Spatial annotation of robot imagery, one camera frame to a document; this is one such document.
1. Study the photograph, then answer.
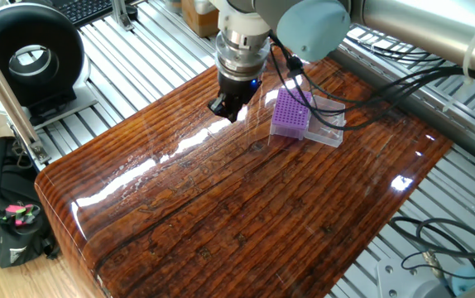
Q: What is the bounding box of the small aluminium upright bracket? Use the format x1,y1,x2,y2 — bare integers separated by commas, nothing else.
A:
110,0,136,32

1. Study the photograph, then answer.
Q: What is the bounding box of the white zip tie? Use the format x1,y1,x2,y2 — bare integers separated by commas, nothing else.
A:
441,7,475,113

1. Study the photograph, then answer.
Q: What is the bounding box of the brown cardboard box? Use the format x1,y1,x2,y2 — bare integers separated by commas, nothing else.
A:
180,0,221,39

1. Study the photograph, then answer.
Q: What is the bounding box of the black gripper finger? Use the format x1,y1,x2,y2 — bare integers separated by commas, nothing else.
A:
207,94,228,118
223,100,247,124

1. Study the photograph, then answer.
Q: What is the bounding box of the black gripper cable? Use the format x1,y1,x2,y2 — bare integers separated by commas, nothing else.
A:
267,31,475,152

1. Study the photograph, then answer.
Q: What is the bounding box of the black backpack with pink accents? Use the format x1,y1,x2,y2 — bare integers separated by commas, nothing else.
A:
0,136,61,270

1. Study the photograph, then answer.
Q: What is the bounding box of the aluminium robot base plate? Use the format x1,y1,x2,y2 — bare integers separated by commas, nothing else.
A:
375,257,456,298

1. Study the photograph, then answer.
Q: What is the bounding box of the black computer keyboard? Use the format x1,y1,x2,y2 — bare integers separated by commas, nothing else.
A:
50,0,115,28

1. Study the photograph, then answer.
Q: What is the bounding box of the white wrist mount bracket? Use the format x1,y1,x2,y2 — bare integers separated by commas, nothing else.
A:
215,0,272,43

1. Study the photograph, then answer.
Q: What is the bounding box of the purple pipette tip box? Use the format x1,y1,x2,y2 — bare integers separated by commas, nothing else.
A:
268,87,347,149

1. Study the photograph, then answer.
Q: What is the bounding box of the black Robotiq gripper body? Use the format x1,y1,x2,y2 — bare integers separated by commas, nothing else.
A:
217,72,262,108

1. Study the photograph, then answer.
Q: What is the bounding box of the silver wrist flange coupling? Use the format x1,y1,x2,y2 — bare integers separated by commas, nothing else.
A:
214,31,272,83

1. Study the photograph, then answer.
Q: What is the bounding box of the black cable bundle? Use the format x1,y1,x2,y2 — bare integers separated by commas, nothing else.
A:
387,214,475,283

